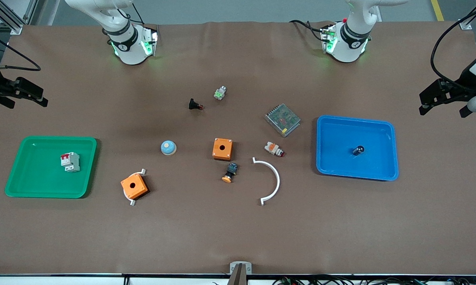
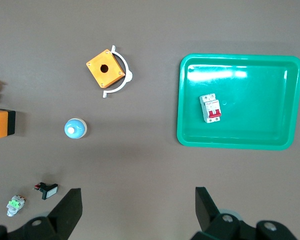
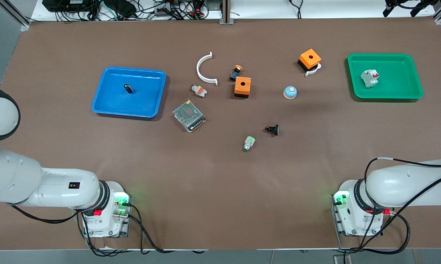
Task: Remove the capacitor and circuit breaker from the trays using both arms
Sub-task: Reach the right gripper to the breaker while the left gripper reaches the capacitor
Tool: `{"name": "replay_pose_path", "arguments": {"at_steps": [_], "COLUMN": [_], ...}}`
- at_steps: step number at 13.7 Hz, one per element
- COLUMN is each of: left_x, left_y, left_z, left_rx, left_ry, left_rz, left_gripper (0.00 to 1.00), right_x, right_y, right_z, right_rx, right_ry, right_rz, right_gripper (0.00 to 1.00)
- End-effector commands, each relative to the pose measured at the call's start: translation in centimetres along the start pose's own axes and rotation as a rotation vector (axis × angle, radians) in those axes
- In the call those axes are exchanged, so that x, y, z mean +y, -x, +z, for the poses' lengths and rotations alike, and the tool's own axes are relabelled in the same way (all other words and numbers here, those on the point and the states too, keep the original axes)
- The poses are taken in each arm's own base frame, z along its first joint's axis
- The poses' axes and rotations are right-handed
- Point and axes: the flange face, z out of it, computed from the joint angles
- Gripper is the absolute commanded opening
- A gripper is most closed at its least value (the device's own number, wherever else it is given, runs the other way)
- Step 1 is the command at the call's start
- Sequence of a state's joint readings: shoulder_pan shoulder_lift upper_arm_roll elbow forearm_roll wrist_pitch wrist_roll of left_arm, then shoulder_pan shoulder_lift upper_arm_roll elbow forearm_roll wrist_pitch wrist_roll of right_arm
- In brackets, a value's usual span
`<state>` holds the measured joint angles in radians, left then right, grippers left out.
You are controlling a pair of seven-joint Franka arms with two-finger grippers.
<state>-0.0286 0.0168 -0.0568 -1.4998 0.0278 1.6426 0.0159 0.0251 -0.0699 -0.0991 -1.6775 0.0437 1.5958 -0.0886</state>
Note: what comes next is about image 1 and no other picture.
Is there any white red circuit breaker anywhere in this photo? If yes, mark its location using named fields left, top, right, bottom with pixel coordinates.
left=60, top=152, right=81, bottom=173

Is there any green plastic tray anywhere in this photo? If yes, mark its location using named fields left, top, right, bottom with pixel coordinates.
left=5, top=136, right=98, bottom=199

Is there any blue plastic tray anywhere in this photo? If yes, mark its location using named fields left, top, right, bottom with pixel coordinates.
left=316, top=115, right=399, bottom=181

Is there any orange box with hole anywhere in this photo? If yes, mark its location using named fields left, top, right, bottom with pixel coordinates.
left=212, top=138, right=234, bottom=161
left=120, top=173, right=149, bottom=200

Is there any metal mesh power supply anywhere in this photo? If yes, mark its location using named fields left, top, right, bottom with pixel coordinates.
left=265, top=103, right=301, bottom=138

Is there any orange cap black pushbutton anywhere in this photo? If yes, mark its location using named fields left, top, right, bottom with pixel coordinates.
left=222, top=162, right=239, bottom=184

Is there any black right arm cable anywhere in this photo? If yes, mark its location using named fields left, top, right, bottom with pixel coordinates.
left=0, top=30, right=41, bottom=72

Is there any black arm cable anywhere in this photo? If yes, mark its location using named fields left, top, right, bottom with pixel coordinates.
left=430, top=0, right=476, bottom=92
left=0, top=30, right=41, bottom=72

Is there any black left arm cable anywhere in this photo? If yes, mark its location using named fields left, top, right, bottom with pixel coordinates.
left=430, top=0, right=476, bottom=92

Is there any white curved bracket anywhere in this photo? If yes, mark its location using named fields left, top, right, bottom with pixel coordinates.
left=252, top=157, right=281, bottom=206
left=123, top=168, right=146, bottom=207

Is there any black base cable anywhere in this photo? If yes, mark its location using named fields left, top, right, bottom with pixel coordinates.
left=289, top=19, right=326, bottom=42

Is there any white red orange switch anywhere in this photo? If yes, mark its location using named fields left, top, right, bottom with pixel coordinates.
left=264, top=142, right=285, bottom=158

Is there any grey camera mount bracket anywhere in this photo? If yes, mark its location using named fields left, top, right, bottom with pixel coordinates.
left=227, top=261, right=252, bottom=285

